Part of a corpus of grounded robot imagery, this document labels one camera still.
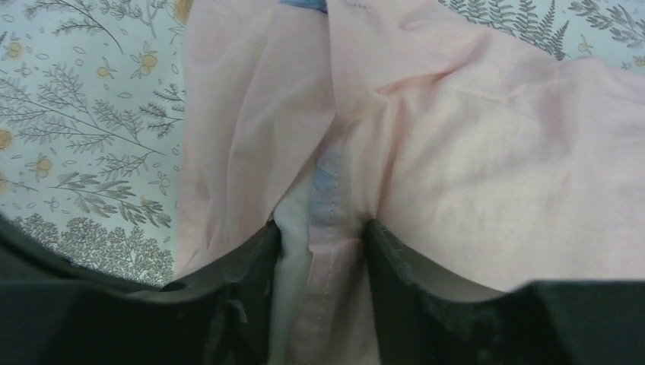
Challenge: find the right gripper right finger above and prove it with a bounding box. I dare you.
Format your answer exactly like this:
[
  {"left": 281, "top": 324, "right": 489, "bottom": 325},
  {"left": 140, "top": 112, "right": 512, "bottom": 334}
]
[{"left": 365, "top": 220, "right": 644, "bottom": 364}]

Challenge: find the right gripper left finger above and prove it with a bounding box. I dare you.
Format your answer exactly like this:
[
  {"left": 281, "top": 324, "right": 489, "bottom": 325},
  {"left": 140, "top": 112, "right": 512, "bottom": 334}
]
[{"left": 1, "top": 220, "right": 281, "bottom": 364}]

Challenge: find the white pillow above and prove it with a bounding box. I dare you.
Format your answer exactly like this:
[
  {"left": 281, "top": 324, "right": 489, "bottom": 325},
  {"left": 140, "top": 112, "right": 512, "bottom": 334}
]
[{"left": 268, "top": 169, "right": 315, "bottom": 365}]

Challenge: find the pink purple pillowcase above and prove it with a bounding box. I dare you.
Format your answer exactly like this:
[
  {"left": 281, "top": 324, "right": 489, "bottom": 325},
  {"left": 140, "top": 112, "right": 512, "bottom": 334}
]
[{"left": 176, "top": 1, "right": 644, "bottom": 364}]

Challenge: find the floral table cloth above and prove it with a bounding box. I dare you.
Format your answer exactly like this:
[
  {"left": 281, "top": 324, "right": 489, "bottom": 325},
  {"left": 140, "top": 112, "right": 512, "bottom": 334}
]
[{"left": 0, "top": 0, "right": 645, "bottom": 288}]

